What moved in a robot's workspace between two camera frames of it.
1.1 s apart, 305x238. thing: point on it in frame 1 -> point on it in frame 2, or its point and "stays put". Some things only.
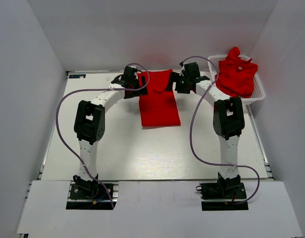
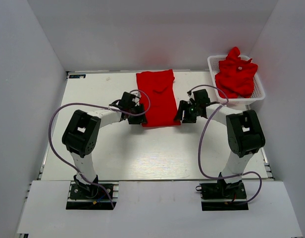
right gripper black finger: (183, 89) -> (189, 117)
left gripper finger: (130, 93) -> (136, 120)
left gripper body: (141, 84) -> (136, 117)
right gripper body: (176, 83) -> (188, 115)
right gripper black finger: (173, 78) -> (182, 106)
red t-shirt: (158, 107) stays put
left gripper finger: (143, 81) -> (141, 107)
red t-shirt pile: (235, 76) stays put
